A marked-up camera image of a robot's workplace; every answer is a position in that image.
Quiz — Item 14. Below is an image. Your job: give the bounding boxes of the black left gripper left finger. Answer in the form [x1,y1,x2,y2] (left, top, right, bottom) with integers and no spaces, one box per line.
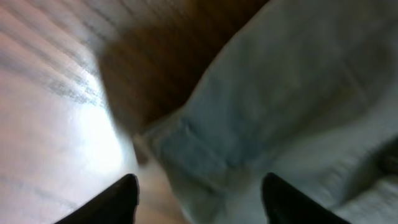
[56,174,139,224]

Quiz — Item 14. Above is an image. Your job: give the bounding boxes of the light green khaki shorts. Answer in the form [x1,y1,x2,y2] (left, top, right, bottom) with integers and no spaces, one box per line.
[134,0,397,223]

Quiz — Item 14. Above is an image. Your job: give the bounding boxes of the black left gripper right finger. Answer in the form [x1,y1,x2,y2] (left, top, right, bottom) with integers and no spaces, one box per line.
[261,172,348,224]

